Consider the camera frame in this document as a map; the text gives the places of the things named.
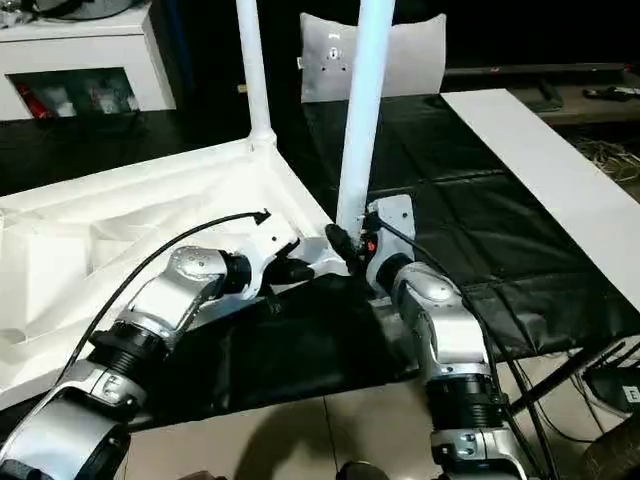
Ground white plastic table leg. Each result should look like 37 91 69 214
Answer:
234 0 277 151
334 0 397 241

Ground white plastic table top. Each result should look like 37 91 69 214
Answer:
0 134 351 406

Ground black mat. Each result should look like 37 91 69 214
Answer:
0 92 640 431

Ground white flat board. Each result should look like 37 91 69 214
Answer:
439 88 640 286

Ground grey pillow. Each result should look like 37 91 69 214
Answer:
298 12 448 104

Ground black robot foot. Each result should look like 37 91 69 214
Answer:
339 459 389 480

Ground black case with gold label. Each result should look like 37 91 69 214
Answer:
149 0 311 146

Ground black tv stand foot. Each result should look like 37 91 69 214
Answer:
524 77 564 112

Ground brown wooden tv bench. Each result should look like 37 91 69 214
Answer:
519 69 640 126

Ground black router with antennas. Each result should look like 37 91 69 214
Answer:
589 342 640 414

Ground black remote control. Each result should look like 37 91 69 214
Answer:
582 85 640 101

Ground white glass-door cabinet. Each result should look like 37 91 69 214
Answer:
0 9 176 121

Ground brown textured pouf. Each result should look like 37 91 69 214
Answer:
582 414 640 480

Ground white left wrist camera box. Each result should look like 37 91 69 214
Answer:
244 227 306 301

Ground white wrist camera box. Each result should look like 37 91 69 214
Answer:
244 227 306 301
364 194 416 299

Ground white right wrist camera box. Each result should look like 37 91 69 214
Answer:
364 194 416 299

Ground black metal table frame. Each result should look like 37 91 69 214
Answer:
504 339 629 416

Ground tangled beige cables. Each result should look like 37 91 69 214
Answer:
574 139 640 186

